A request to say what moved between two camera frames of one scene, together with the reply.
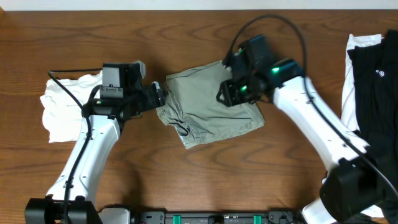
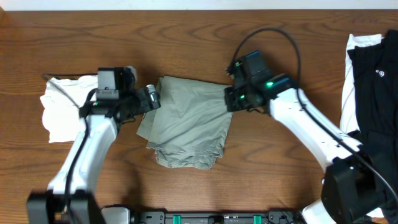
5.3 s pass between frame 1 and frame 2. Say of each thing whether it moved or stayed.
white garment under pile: stayed
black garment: stayed
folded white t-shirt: stayed
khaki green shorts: moved
